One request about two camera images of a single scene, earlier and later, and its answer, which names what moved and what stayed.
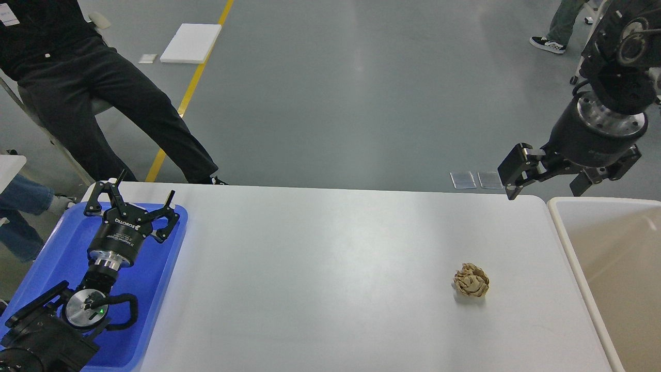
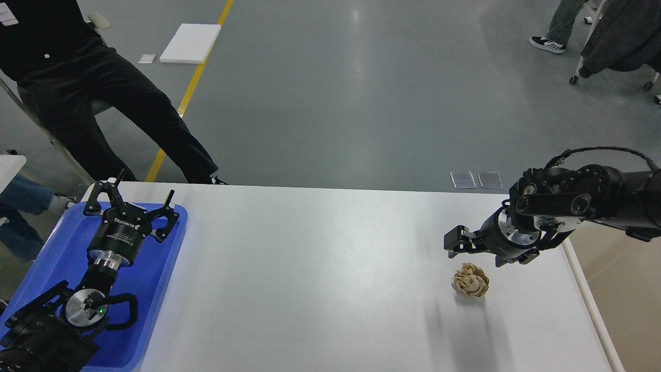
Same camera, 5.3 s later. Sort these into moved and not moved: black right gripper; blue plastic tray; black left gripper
Moved: black right gripper
Not moved: blue plastic tray; black left gripper
